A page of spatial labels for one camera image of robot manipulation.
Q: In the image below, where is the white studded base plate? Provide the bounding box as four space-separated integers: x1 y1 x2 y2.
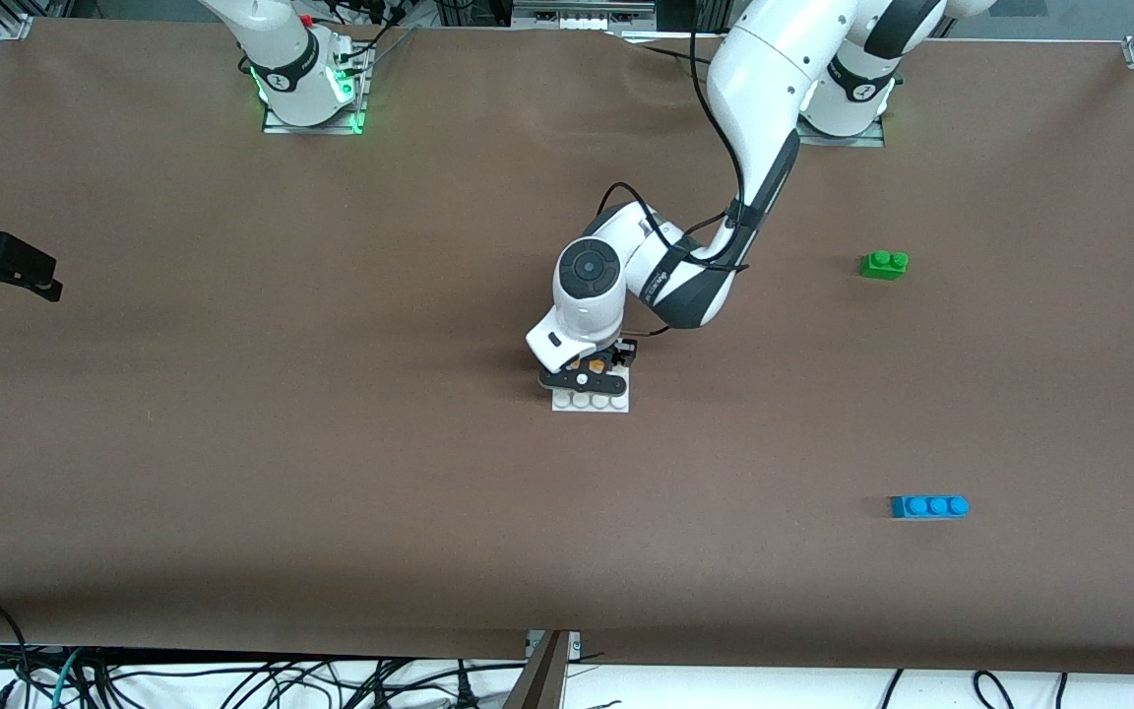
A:
552 340 633 414

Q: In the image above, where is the green two-stud block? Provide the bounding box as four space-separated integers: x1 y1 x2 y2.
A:
859 250 911 281

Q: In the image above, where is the blue three-stud block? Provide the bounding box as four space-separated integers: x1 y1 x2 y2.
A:
890 495 971 520

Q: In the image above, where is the brown table cover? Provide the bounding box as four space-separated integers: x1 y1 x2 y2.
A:
0 18 1134 676

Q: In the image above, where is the dark table support beam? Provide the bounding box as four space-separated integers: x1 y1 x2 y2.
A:
503 630 568 709

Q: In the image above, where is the silver metal bracket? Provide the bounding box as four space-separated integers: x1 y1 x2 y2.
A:
526 630 583 659

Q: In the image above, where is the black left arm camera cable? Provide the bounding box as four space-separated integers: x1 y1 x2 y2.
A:
606 25 757 272

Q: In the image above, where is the aluminium frame profile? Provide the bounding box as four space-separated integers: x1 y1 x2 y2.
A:
511 0 659 32

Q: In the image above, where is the black floor cable bundle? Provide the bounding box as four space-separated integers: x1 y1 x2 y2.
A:
0 645 529 709

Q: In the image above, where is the teal cable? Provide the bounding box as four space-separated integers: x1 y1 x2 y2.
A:
47 648 84 709

